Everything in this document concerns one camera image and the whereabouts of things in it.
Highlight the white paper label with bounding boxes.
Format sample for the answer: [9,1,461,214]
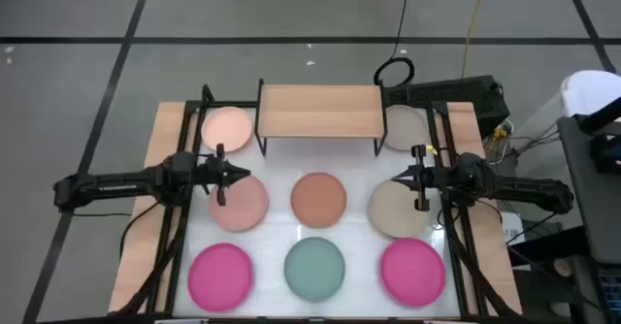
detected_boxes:
[502,211,526,245]

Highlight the black computer case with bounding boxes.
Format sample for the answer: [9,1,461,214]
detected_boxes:
[387,75,510,139]

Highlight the black hanging cable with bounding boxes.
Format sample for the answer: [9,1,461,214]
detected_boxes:
[373,0,416,88]

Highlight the black aluminium table frame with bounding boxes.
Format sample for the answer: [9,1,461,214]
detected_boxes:
[115,83,523,321]

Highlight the terracotta plate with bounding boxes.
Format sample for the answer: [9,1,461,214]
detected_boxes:
[289,171,348,229]

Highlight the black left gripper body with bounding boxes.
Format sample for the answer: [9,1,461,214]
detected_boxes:
[193,143,229,207]

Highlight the white rounded bin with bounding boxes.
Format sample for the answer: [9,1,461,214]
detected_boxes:
[560,70,621,119]

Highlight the salmon pink plate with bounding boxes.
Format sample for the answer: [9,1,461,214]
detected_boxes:
[208,175,270,233]

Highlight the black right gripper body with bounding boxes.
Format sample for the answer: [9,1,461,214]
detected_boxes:
[411,144,460,212]

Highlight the wooden shelf black metal frame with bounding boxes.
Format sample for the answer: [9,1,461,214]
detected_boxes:
[255,79,388,157]

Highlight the magenta plate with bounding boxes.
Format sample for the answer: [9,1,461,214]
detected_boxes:
[379,238,447,308]
[187,243,255,314]

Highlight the sage green plate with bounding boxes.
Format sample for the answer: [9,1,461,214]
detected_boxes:
[283,237,346,304]

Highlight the grey beige plate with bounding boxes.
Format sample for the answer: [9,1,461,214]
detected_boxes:
[384,104,431,152]

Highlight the laptop keyboard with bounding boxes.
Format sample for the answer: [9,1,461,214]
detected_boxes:
[597,265,621,324]

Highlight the light peach plate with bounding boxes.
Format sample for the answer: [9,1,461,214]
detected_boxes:
[200,106,254,153]

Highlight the yellow hanging cable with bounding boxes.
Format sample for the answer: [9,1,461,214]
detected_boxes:
[459,0,494,79]

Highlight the yellow power plug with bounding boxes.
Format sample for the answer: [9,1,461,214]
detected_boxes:
[488,124,511,151]

